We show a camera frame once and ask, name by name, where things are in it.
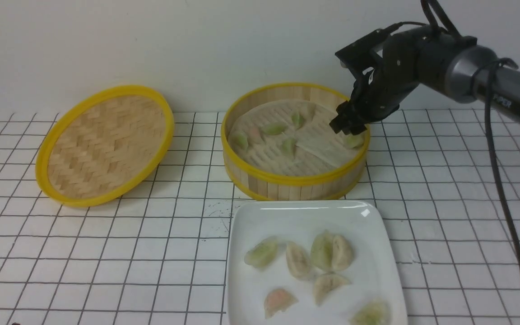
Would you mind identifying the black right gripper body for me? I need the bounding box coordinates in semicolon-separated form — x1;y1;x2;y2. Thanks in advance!
351;34;419;124

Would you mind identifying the white square plate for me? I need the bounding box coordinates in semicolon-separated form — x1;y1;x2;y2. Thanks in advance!
226;200;409;325

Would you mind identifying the bamboo steamer lid yellow rim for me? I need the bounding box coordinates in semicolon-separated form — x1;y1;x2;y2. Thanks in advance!
35;85;175;207

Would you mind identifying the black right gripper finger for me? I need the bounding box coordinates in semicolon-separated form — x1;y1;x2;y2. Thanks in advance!
330;102;355;132
344;119;368;135

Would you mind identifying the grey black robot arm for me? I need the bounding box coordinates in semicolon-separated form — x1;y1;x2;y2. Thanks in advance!
330;23;520;135

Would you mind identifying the green dumpling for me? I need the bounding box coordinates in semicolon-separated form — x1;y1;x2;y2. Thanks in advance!
280;138;297;160
244;237;279;270
261;123;288;136
291;111;306;130
233;132;248;152
343;134;366;150
310;230;334;272

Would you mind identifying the black cable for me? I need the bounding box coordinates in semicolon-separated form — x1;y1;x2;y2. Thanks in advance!
420;0;520;325

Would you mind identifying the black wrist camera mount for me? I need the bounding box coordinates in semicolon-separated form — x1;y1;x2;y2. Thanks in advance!
334;28;391;79

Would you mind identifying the green dumpling plate corner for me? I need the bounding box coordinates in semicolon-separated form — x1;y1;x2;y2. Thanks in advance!
349;300;391;325

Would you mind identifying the pink dumpling on plate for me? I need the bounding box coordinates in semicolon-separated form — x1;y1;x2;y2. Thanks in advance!
263;288;298;319

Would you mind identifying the green dumpling in steamer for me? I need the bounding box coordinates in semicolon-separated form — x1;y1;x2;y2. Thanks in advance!
291;111;306;130
261;123;288;136
233;132;248;152
280;138;297;160

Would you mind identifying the beige dumpling on plate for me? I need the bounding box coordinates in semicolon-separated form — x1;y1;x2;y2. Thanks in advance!
331;234;354;272
285;242;312;280

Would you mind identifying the white mesh steamer liner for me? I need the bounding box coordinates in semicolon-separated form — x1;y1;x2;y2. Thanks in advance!
228;99;363;177

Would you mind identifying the bamboo steamer basket yellow rim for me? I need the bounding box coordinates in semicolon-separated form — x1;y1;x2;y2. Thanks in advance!
221;83;370;201

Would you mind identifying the beige dumpling lower plate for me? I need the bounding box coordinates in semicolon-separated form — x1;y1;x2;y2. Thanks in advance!
312;273;351;306

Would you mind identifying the pink dumpling in steamer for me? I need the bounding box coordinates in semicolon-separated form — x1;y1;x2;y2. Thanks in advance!
247;125;264;144

